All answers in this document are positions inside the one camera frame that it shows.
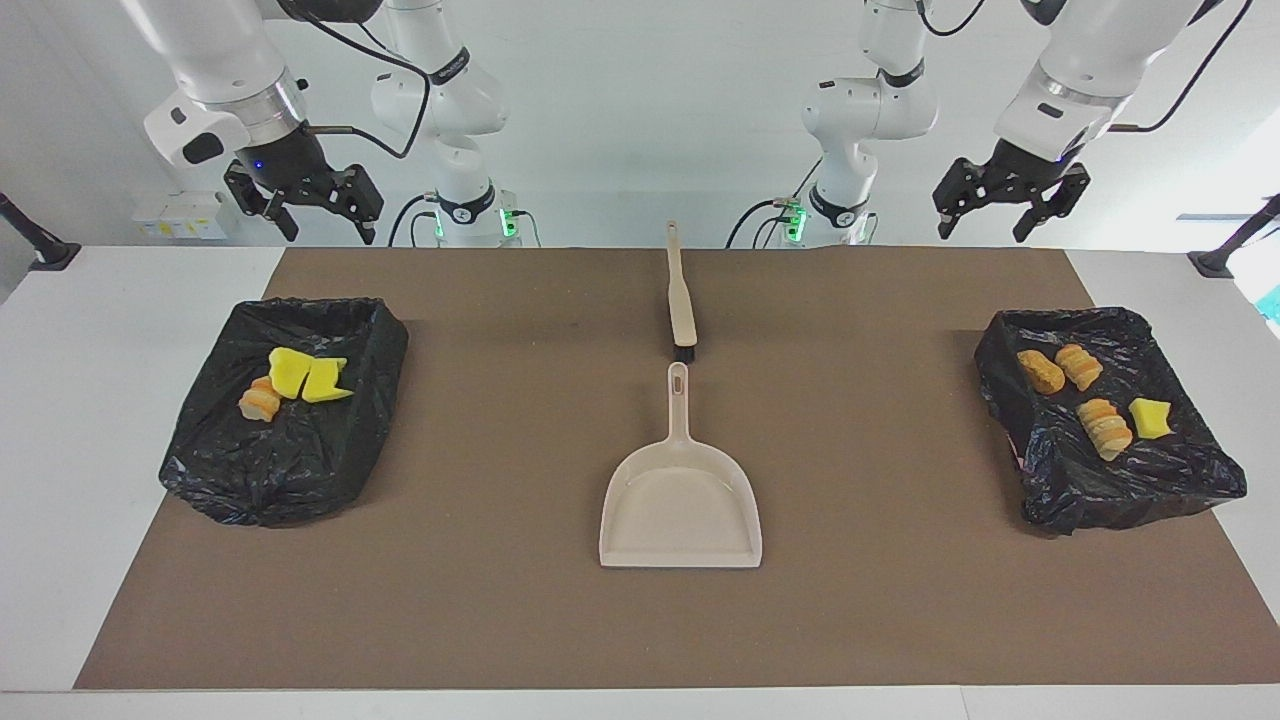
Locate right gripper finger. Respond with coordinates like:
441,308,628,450
223,160,301,244
330,165,387,248

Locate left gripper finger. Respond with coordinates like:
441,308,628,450
932,157,998,242
1011,163,1092,245

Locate pale whitish sponge chunk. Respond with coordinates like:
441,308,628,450
1056,343,1105,392

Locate brown bread roll piece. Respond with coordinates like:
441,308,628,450
1016,349,1067,396

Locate notched yellow sponge piece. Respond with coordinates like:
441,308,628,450
302,357,355,404

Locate orange striped croissant piece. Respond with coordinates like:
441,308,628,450
238,376,283,422

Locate pale yellowish sponge chunk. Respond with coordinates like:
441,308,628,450
1077,398,1135,463

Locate green and yellow sponge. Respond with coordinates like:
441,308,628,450
1128,397,1174,441

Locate beige hand brush black bristles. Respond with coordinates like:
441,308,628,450
667,221,699,363

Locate beige plastic dustpan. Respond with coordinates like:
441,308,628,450
598,362,764,570

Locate black bag lined trash bin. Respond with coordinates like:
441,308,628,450
158,296,410,528
974,306,1249,537

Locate brown table mat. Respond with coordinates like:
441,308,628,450
73,247,1280,691

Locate black right base cable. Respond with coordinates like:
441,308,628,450
387,194,442,248

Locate black base cable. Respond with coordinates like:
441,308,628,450
725,196,803,248
387,194,442,248

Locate right arm gripper cable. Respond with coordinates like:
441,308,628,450
290,0,434,161

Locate arm gripper cable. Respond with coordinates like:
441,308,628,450
915,0,1257,134
290,0,434,161

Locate white wall outlet box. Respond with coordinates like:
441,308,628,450
132,191,233,241

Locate left arm gripper cable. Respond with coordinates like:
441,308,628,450
915,0,1257,134

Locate black camera stand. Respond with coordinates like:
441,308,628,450
0,192,81,272
1188,195,1280,279

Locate black left base cable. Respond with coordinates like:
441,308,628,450
725,196,803,248

